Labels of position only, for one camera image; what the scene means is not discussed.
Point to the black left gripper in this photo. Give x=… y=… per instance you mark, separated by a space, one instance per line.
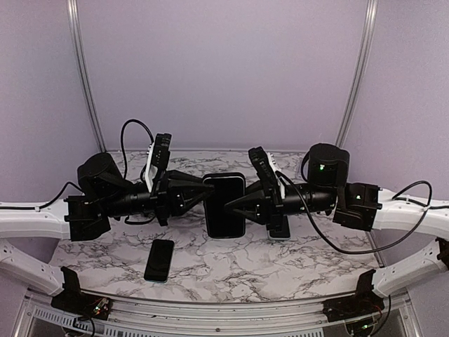
x=170 y=189

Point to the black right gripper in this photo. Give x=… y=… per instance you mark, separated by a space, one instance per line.
x=257 y=202

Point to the black phone case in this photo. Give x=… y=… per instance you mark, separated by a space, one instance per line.
x=224 y=174

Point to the black phone light-blue edge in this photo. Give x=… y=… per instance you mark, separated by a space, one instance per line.
x=285 y=223

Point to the light blue phone case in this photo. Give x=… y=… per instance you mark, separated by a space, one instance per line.
x=279 y=235

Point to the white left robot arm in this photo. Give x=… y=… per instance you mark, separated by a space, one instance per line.
x=46 y=220

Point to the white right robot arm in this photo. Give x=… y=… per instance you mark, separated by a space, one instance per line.
x=401 y=212

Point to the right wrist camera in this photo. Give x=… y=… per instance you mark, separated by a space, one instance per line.
x=263 y=164

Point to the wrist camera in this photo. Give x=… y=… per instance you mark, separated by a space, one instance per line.
x=157 y=160
x=263 y=164

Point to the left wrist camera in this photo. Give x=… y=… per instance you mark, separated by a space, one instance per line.
x=157 y=160

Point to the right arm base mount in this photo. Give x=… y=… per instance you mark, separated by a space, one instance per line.
x=362 y=302

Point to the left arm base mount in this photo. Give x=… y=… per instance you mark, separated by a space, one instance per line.
x=72 y=299

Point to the front aluminium rail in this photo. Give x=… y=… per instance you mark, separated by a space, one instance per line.
x=145 y=317

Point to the left aluminium frame post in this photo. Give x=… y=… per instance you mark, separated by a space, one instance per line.
x=75 y=28

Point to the aluminium frame post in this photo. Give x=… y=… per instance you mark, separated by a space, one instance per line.
x=359 y=71
x=75 y=28

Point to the right aluminium frame post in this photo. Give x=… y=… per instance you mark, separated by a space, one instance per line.
x=359 y=71

